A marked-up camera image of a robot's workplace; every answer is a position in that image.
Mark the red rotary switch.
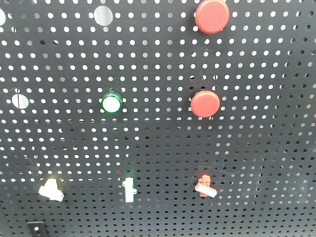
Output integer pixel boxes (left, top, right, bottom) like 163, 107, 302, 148
195, 175, 217, 198

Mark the yellow rotary switch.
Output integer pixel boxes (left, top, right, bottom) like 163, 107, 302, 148
39, 178, 64, 202

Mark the black perforated pegboard panel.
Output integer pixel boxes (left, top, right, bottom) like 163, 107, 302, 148
0, 0, 316, 237

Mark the green illuminated push button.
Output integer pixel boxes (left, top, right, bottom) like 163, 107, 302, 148
101, 92, 123, 114

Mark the lower red push button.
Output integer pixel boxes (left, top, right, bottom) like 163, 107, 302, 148
191, 90, 220, 118

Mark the red push button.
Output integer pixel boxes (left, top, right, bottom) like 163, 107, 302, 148
191, 90, 220, 118
195, 0, 230, 34

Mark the upper red push button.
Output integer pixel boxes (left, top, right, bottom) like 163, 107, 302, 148
195, 0, 230, 34

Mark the left black table clamp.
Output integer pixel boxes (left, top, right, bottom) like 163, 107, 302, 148
28, 221, 48, 237

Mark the green rotary switch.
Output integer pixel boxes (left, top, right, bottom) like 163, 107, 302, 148
122, 177, 137, 203

